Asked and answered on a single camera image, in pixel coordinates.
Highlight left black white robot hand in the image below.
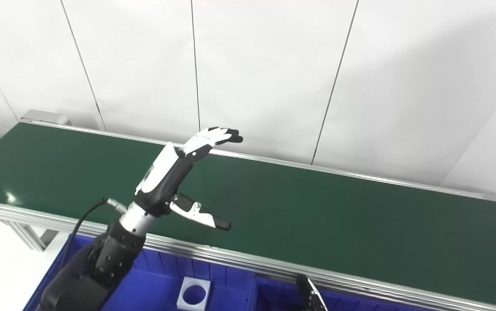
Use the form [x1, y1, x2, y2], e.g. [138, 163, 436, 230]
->
[134, 127, 244, 232]

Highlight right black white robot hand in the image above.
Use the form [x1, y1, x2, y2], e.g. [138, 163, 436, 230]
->
[296, 273, 329, 311]

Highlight blue plastic bin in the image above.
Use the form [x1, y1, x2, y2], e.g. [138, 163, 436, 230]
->
[252, 276, 447, 311]
[23, 235, 257, 311]

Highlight green conveyor belt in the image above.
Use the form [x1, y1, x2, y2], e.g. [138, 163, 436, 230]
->
[0, 119, 496, 311]
[0, 122, 496, 310]

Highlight white square part round hole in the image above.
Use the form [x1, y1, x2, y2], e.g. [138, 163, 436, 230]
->
[176, 276, 212, 311]

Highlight grey conveyor end box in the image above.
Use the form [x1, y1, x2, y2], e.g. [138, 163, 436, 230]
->
[20, 109, 72, 127]

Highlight aluminium conveyor leg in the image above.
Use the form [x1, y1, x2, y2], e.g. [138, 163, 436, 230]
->
[0, 216, 58, 252]

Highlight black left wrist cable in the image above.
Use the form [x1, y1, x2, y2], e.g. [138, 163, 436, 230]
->
[60, 197, 127, 268]

